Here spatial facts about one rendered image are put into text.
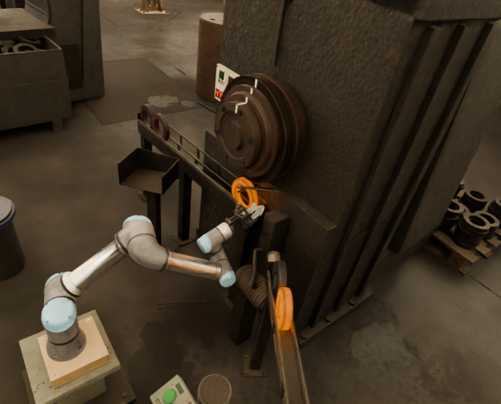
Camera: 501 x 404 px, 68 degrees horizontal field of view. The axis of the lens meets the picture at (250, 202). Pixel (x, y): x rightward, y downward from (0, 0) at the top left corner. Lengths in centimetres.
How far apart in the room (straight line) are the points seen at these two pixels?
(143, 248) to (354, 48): 104
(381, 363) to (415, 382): 19
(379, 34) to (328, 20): 22
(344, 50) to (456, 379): 187
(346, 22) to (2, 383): 213
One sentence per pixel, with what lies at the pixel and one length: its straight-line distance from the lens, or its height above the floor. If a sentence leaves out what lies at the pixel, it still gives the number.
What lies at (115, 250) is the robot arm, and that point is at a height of 74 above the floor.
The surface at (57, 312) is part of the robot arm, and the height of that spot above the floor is 58.
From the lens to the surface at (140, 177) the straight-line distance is 224.
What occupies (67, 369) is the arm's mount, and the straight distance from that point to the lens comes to 177.
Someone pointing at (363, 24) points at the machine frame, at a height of 163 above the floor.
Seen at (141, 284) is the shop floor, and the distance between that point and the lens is 243.
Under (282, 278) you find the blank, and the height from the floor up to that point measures 77.
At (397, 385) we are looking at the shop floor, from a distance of 236.
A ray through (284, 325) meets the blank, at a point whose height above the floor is 72.
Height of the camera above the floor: 187
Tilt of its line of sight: 38 degrees down
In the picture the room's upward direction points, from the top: 10 degrees clockwise
